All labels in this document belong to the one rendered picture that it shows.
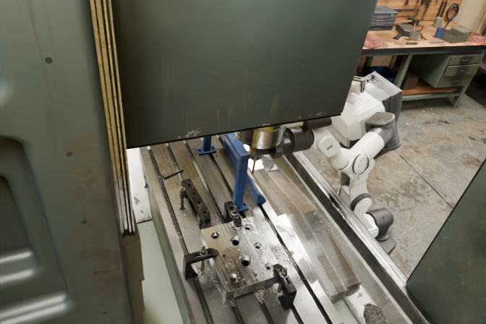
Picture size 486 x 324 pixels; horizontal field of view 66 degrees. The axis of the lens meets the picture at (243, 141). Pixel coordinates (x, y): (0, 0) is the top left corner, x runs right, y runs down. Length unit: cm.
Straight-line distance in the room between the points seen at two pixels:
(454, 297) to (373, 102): 85
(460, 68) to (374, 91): 305
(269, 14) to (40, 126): 52
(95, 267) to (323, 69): 71
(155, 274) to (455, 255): 125
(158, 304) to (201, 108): 109
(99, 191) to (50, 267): 25
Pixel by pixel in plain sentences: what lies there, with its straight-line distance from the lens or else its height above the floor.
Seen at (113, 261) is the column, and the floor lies 151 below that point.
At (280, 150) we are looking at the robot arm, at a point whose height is 146.
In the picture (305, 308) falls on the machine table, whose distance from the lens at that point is 152.
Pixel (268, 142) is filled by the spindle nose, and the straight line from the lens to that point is 113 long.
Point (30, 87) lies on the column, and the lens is 57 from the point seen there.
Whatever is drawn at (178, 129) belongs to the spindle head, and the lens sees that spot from 92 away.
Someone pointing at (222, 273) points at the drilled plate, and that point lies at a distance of 143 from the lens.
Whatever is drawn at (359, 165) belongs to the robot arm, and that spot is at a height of 129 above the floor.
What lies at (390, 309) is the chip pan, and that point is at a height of 67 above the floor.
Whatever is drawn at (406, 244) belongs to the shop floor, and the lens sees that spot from 319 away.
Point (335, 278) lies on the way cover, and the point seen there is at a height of 71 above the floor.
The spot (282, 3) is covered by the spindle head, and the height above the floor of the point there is 194.
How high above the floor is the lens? 218
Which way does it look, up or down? 37 degrees down
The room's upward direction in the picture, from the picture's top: 8 degrees clockwise
